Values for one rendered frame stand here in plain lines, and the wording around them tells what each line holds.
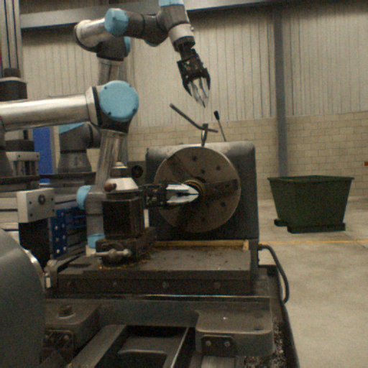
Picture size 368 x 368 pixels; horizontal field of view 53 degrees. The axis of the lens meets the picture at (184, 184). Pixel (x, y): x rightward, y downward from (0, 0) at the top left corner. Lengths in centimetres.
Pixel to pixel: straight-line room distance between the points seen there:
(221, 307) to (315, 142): 1098
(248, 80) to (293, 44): 163
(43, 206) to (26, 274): 96
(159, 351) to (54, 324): 19
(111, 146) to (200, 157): 31
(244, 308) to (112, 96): 69
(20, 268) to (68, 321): 46
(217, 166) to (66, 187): 70
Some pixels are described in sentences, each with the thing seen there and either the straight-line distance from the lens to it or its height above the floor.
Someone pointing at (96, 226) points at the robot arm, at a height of 100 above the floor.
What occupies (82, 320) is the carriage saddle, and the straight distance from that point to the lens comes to 72.
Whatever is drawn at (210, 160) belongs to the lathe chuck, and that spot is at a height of 118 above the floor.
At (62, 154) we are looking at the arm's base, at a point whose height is 124.
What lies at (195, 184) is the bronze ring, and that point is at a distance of 119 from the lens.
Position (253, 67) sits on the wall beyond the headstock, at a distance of 1179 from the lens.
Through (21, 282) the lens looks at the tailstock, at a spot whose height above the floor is 110.
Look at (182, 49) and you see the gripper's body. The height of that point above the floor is 153.
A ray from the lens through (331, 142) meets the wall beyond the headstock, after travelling 1171.
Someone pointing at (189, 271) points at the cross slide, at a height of 97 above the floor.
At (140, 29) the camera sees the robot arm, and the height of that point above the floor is 161.
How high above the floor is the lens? 117
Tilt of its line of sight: 3 degrees down
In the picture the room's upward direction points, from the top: 3 degrees counter-clockwise
